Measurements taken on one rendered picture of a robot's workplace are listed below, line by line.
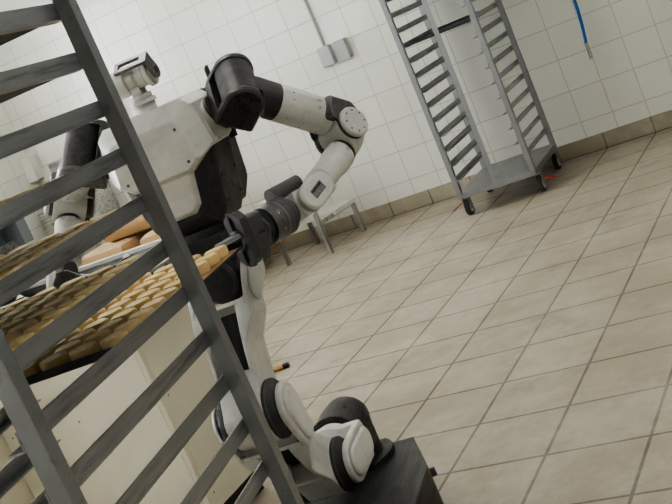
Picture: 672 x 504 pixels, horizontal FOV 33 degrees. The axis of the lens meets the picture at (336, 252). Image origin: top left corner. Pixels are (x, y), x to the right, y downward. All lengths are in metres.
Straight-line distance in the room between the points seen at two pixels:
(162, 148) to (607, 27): 4.62
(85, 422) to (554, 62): 4.20
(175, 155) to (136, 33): 5.57
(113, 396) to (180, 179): 1.12
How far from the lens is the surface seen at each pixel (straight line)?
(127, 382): 3.49
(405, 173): 7.45
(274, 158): 7.81
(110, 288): 1.83
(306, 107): 2.65
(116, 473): 3.70
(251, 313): 2.61
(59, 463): 1.54
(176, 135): 2.57
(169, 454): 1.84
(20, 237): 4.19
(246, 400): 2.09
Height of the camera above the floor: 1.29
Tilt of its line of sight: 10 degrees down
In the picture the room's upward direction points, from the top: 23 degrees counter-clockwise
